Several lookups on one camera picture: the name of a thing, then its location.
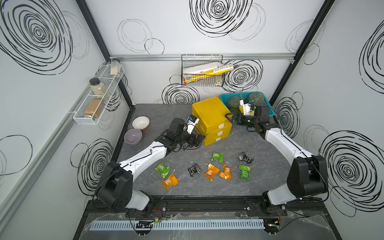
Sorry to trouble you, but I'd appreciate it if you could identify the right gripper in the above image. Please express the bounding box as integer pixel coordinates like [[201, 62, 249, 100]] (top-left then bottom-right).
[[224, 111, 258, 129]]

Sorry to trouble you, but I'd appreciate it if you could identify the yellow plastic drawer cabinet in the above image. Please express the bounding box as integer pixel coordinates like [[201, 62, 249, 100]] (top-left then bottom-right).
[[192, 97, 232, 147]]

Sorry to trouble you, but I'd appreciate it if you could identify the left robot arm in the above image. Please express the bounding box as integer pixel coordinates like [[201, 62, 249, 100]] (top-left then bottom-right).
[[94, 115, 205, 213]]

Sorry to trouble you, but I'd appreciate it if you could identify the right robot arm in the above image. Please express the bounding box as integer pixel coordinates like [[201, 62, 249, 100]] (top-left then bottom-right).
[[225, 104, 329, 207]]

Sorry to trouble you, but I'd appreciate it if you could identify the left netted melon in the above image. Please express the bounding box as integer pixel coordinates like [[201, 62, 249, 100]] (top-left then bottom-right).
[[227, 96, 241, 110]]

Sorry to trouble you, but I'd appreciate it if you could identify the netted melon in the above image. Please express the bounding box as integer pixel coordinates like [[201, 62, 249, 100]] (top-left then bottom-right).
[[227, 96, 241, 110], [248, 92, 266, 105]]

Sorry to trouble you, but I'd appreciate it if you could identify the green cookie pack top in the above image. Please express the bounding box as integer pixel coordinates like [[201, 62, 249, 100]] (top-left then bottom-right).
[[211, 152, 224, 164]]

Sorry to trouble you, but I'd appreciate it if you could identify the green cookie pack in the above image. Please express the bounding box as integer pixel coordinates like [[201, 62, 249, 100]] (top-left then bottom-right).
[[155, 163, 172, 178], [239, 165, 251, 180], [211, 152, 224, 164]]

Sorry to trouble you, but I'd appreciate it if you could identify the right netted melon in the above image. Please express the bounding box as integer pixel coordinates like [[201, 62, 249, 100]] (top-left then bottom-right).
[[248, 92, 266, 105]]

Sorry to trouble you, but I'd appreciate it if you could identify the teal plastic basket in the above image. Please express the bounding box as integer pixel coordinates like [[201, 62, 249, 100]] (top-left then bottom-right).
[[219, 92, 275, 117]]

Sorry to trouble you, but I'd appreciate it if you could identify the orange cookie pack middle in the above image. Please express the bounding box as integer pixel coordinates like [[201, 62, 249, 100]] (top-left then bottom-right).
[[204, 164, 220, 182]]

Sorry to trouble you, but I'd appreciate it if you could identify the orange cookie pack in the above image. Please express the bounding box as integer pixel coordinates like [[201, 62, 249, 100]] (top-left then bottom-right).
[[219, 165, 233, 181], [162, 174, 179, 190], [204, 164, 220, 182]]

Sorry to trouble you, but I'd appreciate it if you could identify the orange cookie pack right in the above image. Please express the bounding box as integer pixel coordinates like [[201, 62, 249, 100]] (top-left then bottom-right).
[[219, 165, 233, 181]]

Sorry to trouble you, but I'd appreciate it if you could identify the green cookie pack left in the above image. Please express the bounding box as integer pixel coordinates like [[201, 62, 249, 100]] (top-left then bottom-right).
[[155, 163, 172, 178]]

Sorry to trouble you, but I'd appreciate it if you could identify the orange cookie pack left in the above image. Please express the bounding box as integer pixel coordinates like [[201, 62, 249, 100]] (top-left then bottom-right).
[[162, 174, 179, 190]]

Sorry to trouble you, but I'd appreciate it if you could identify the green cookie pack right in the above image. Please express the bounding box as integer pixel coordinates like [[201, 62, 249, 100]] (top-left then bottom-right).
[[239, 165, 251, 180]]

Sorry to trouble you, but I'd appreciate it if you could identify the yellow white box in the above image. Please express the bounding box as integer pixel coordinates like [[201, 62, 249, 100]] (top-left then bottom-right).
[[182, 62, 234, 86]]

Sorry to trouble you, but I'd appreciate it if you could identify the white orange bowl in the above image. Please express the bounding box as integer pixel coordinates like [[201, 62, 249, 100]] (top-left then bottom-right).
[[132, 116, 150, 131]]

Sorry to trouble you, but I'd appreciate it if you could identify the purple bowl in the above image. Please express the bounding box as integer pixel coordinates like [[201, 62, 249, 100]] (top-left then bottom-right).
[[124, 129, 143, 145]]

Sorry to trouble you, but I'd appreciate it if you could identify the brown block container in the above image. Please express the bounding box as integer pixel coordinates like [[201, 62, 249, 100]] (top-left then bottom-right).
[[84, 99, 105, 119]]

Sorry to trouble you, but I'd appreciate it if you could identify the spice jar black lid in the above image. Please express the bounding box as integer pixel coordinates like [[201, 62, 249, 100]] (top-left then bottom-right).
[[89, 78, 109, 101]]

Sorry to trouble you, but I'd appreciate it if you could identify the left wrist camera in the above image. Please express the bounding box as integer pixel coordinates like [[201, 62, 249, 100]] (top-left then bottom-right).
[[186, 115, 200, 135]]

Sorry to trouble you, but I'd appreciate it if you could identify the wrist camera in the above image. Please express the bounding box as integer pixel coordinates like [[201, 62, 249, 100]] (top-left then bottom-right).
[[239, 99, 255, 116], [186, 115, 200, 135]]

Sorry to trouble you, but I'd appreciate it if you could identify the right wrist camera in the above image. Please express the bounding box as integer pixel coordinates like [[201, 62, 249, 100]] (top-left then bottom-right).
[[239, 99, 255, 116]]

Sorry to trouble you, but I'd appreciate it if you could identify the black wire wall basket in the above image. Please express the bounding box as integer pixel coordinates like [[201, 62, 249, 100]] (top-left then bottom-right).
[[181, 54, 223, 87]]

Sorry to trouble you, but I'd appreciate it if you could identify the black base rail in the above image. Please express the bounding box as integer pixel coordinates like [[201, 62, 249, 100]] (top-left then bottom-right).
[[85, 194, 328, 220]]

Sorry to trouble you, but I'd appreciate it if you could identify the white slotted cable duct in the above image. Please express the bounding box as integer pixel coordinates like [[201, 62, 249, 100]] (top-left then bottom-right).
[[89, 219, 265, 231]]

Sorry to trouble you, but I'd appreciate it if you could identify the white wire wall shelf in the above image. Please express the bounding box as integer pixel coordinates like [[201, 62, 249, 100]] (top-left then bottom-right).
[[73, 62, 125, 126]]

